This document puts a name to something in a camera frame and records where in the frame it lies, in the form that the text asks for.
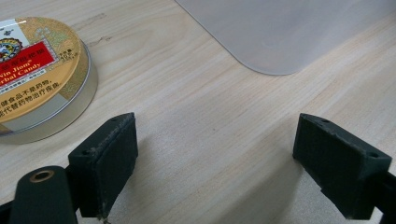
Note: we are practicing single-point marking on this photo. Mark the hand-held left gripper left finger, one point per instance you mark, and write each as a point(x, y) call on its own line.
point(102, 161)

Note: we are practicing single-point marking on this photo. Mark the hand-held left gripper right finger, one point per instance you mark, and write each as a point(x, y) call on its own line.
point(339, 165)

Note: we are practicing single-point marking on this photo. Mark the clear plastic storage box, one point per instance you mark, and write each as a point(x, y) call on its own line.
point(280, 34)

